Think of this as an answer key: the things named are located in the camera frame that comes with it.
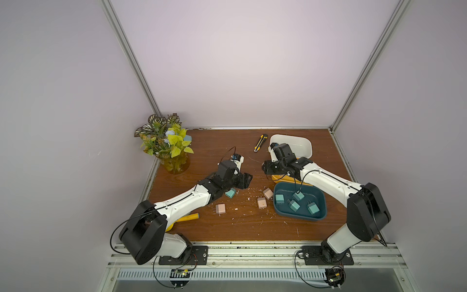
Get teal plug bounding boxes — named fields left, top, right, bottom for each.
left=274, top=194, right=285, bottom=204
left=293, top=192, right=305, bottom=202
left=288, top=200, right=300, bottom=212
left=225, top=188, right=237, bottom=198
left=307, top=202, right=320, bottom=215

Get pink plug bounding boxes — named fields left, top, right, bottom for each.
left=215, top=204, right=226, bottom=215
left=263, top=188, right=274, bottom=200
left=257, top=197, right=267, bottom=209

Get teal plug bottom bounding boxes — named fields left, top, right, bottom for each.
left=288, top=200, right=300, bottom=212

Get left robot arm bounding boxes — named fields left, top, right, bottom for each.
left=109, top=160, right=253, bottom=265

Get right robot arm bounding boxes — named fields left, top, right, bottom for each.
left=262, top=143, right=391, bottom=258

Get yellow storage box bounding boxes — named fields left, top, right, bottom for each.
left=271, top=175, right=301, bottom=184

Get white storage box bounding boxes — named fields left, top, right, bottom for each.
left=270, top=134, right=313, bottom=158

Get dark teal storage box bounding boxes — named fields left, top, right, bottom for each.
left=274, top=182, right=327, bottom=221

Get yellow toy shovel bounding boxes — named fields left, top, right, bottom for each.
left=165, top=213, right=199, bottom=232

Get artificial plant in amber vase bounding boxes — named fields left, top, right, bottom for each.
left=134, top=113, right=193, bottom=174

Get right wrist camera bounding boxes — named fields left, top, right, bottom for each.
left=268, top=142, right=278, bottom=162

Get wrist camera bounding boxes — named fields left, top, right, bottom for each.
left=268, top=142, right=278, bottom=162
left=231, top=153, right=244, bottom=172

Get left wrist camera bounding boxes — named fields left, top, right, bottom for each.
left=231, top=153, right=244, bottom=172

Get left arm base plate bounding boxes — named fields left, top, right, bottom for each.
left=158, top=245, right=209, bottom=266

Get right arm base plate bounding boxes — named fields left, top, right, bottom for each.
left=300, top=246, right=355, bottom=266

